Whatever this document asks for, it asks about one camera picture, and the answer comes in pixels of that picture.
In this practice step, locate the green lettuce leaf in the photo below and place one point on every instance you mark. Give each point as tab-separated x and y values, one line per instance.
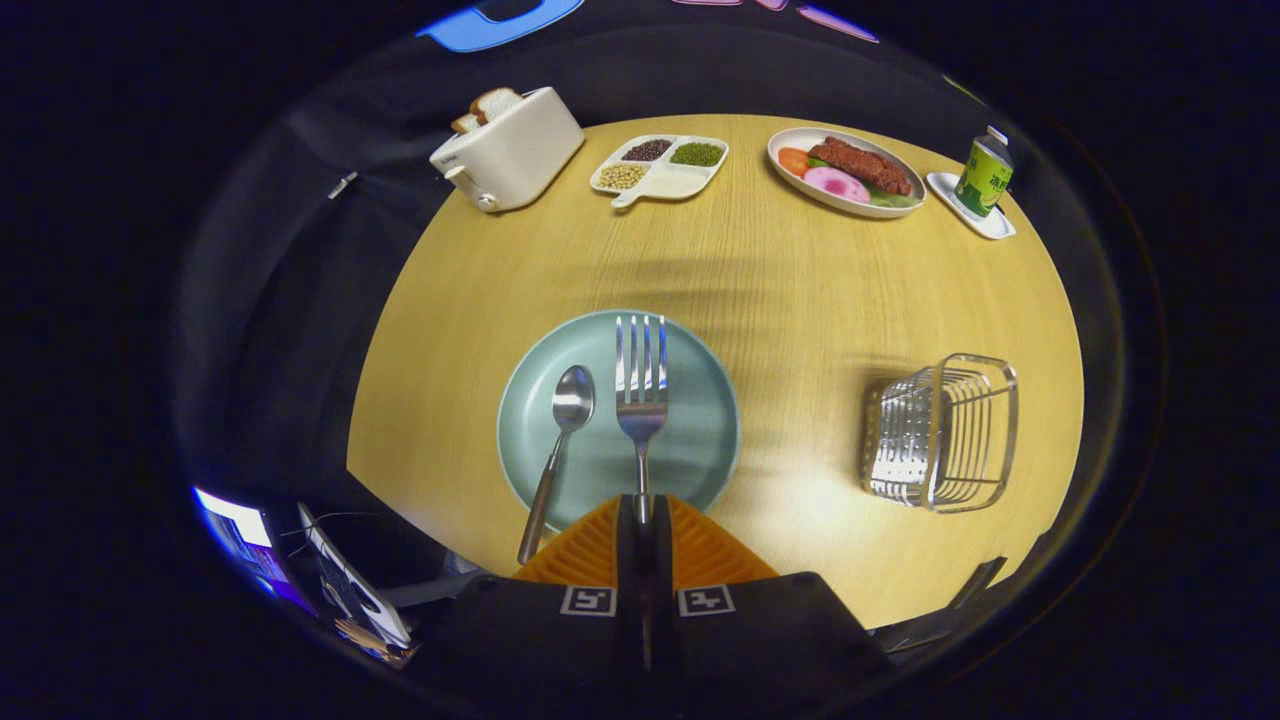
895	201

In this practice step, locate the pink round food slice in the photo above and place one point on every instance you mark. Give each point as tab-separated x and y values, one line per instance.
836	184

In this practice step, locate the white oval food plate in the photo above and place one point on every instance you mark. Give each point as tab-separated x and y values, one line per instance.
790	140

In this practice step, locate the brown fried meat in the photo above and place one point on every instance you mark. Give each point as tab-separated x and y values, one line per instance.
860	165

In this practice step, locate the glowing monitor screen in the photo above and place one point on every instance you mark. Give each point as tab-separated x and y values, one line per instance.
235	520

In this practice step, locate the green drink bottle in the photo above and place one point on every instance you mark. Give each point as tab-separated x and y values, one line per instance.
985	180

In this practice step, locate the white square coaster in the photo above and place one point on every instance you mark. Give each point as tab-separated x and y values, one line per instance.
947	190

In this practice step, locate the white divided tray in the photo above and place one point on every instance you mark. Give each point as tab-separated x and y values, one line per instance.
675	183

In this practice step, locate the small toast bread slice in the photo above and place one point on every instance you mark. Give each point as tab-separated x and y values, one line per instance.
465	123

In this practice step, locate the white toaster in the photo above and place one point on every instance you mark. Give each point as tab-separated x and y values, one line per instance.
520	155

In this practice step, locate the dark red beans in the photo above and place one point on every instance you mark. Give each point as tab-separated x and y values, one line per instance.
647	150

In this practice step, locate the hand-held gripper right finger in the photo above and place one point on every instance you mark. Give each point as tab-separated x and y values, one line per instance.
740	640

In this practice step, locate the silver cloth clip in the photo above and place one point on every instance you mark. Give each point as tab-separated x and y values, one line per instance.
343	185

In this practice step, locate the yellow soybeans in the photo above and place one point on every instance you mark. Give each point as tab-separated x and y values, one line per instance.
622	176

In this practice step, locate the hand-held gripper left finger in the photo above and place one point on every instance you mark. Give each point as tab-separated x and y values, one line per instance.
560	640

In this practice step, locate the teal round plate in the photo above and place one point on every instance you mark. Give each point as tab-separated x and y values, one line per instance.
690	450

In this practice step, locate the green mung beans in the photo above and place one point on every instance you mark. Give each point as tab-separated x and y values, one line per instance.
697	154

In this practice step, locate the orange carrot slice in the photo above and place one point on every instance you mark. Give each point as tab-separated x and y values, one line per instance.
792	160

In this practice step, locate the large toast bread slice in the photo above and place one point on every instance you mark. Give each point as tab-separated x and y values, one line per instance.
497	102

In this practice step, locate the white thin panel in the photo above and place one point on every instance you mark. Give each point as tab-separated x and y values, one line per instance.
345	580

